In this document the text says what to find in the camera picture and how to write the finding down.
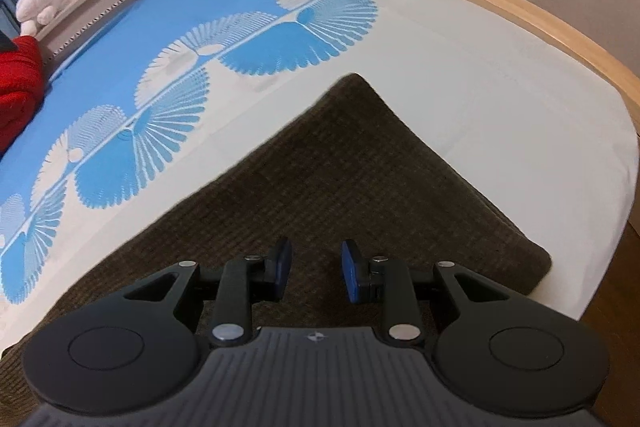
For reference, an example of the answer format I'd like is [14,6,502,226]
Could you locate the dark brown corduroy pants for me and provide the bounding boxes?
[0,72,554,413]

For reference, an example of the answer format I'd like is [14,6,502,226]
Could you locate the red folded blanket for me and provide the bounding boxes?
[0,36,46,154]

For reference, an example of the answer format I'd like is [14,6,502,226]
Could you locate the blue and white bedsheet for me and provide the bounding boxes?
[1,0,639,347]

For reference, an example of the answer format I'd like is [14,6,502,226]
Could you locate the white plush toy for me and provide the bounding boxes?
[15,0,64,37]

